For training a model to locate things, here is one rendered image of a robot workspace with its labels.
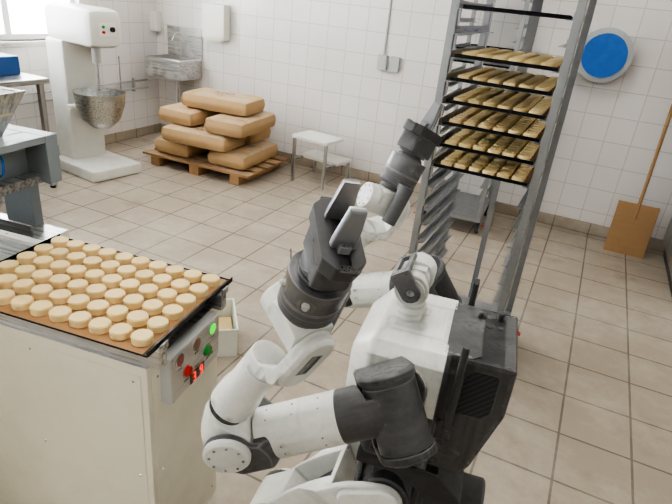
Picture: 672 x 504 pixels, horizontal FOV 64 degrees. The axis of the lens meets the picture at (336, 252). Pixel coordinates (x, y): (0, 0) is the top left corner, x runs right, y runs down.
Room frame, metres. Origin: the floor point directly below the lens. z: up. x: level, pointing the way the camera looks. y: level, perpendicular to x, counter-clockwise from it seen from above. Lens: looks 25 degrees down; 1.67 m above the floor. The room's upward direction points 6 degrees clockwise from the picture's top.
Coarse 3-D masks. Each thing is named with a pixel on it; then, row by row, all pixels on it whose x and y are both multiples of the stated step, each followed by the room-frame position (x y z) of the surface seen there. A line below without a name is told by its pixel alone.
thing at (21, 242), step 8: (0, 232) 1.51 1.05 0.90; (8, 232) 1.51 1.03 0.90; (0, 240) 1.49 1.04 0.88; (8, 240) 1.49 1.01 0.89; (16, 240) 1.48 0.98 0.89; (24, 240) 1.47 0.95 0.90; (32, 240) 1.48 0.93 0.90; (40, 240) 1.48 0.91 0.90; (0, 248) 1.50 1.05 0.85; (8, 248) 1.49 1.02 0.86; (16, 248) 1.48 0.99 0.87; (24, 248) 1.47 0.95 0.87; (224, 288) 1.30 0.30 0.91; (216, 296) 1.29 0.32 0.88; (224, 296) 1.31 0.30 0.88; (208, 304) 1.30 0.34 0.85; (216, 304) 1.29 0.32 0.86; (224, 304) 1.31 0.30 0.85
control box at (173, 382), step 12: (204, 324) 1.22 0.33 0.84; (216, 324) 1.26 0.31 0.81; (192, 336) 1.16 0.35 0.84; (204, 336) 1.20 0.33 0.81; (216, 336) 1.26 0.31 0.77; (168, 348) 1.10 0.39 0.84; (180, 348) 1.10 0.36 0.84; (192, 348) 1.14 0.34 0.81; (204, 348) 1.20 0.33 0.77; (216, 348) 1.26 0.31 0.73; (168, 360) 1.05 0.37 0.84; (192, 360) 1.14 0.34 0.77; (204, 360) 1.20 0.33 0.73; (168, 372) 1.05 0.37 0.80; (180, 372) 1.09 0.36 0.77; (192, 372) 1.14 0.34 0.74; (168, 384) 1.05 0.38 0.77; (180, 384) 1.09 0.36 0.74; (168, 396) 1.05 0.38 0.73
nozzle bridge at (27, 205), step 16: (16, 128) 1.71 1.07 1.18; (0, 144) 1.52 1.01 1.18; (16, 144) 1.55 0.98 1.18; (32, 144) 1.60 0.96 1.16; (48, 144) 1.66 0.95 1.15; (16, 160) 1.64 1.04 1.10; (32, 160) 1.67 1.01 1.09; (48, 160) 1.66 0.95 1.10; (16, 176) 1.63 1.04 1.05; (32, 176) 1.64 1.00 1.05; (48, 176) 1.66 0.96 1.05; (0, 192) 1.51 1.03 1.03; (16, 192) 1.71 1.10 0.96; (32, 192) 1.70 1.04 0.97; (16, 208) 1.71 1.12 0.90; (32, 208) 1.69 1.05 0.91; (32, 224) 1.69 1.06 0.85
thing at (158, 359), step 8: (8, 320) 1.13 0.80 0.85; (16, 320) 1.12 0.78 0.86; (32, 328) 1.11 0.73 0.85; (40, 328) 1.10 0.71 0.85; (48, 328) 1.09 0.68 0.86; (56, 336) 1.09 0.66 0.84; (64, 336) 1.08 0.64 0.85; (72, 336) 1.08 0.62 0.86; (80, 344) 1.07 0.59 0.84; (88, 344) 1.06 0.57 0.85; (96, 344) 1.06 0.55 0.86; (168, 344) 1.04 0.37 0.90; (112, 352) 1.05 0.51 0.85; (120, 352) 1.04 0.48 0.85; (128, 352) 1.03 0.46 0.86; (160, 352) 1.01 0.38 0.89; (136, 360) 1.03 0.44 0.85; (144, 360) 1.02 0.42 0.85; (152, 360) 1.02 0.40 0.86; (160, 360) 1.01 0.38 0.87; (160, 368) 1.01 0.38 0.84
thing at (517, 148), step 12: (468, 132) 2.55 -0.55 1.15; (480, 132) 2.58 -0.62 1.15; (456, 144) 2.37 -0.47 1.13; (468, 144) 2.30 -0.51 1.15; (480, 144) 2.33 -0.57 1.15; (492, 144) 2.43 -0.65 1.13; (504, 144) 2.40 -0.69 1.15; (516, 144) 2.40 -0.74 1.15; (528, 144) 2.43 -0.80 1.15; (516, 156) 2.26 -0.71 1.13; (528, 156) 2.20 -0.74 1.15
